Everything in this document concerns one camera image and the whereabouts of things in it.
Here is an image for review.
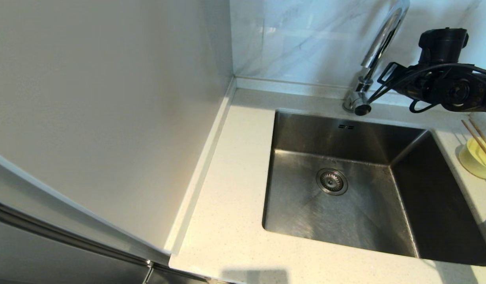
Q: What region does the chrome gooseneck faucet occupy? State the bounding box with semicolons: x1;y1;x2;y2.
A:
342;0;410;116

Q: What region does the yellow plastic bowl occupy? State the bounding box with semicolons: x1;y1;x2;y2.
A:
458;137;486;180

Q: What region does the stainless steel sink basin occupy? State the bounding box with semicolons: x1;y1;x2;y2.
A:
261;110;486;267

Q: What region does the round metal drain strainer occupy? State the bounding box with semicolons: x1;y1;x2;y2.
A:
316;168;349;196

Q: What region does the white tall side panel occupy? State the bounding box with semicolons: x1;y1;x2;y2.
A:
0;0;234;255

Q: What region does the grey steel appliance front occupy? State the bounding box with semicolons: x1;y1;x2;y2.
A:
0;148;212;284

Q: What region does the thin black cable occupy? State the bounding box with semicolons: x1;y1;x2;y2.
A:
379;63;486;115

